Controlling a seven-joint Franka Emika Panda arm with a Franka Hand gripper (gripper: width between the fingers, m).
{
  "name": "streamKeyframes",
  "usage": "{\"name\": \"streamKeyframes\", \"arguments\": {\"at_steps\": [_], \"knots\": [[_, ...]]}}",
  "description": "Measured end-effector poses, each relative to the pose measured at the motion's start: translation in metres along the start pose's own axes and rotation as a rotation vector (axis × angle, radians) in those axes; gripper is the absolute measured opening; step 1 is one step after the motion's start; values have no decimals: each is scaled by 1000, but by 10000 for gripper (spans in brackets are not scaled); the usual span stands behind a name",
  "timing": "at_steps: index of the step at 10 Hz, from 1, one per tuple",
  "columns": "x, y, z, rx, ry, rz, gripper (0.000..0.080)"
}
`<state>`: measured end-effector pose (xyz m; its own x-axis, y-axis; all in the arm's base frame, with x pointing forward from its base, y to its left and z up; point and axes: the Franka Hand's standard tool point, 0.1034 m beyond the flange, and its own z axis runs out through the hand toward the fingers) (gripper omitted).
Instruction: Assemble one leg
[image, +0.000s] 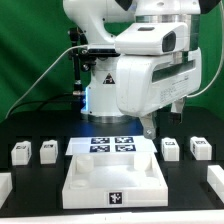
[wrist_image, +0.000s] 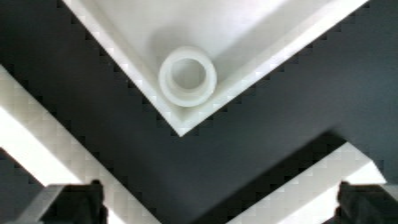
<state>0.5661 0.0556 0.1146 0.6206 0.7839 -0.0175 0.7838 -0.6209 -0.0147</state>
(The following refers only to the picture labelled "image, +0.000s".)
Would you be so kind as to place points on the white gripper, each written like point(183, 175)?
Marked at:
point(147, 83)

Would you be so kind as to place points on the white square table top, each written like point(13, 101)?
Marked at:
point(114, 180)

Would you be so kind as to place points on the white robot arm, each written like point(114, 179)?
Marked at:
point(142, 55)

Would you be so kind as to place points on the white marker sheet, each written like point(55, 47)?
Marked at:
point(110, 144)

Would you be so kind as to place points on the white fixture right edge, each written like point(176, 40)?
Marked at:
point(215, 177)

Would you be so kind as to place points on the white fixture edge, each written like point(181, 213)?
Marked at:
point(215, 177)
point(5, 186)

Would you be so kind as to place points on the white fixture left edge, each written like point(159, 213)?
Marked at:
point(5, 186)

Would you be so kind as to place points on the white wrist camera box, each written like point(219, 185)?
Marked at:
point(152, 38)

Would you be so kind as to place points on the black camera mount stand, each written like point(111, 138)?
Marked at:
point(81, 63)

